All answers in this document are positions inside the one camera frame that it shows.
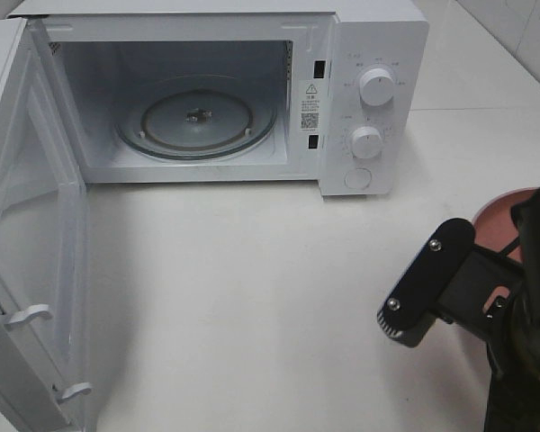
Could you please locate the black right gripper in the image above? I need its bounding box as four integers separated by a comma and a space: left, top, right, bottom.
376, 218, 540, 431

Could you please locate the pink round plate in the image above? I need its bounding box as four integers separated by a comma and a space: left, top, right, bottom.
471, 187, 536, 316

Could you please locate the white door release button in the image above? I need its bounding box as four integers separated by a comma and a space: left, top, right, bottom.
345, 168, 372, 190

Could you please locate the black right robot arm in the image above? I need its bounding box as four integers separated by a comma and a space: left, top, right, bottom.
376, 188, 540, 431

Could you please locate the white lower microwave knob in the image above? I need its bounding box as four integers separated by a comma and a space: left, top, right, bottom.
350, 126, 383, 159

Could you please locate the white microwave knob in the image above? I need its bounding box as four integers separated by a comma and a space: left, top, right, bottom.
350, 126, 383, 159
358, 66, 395, 106

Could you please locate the white upper microwave knob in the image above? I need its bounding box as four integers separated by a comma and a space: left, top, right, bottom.
358, 66, 395, 106

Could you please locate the white microwave oven body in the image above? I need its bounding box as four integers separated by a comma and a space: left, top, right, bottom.
13, 1, 429, 196

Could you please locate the glass microwave turntable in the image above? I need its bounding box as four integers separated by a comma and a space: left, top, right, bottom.
115, 75, 277, 161

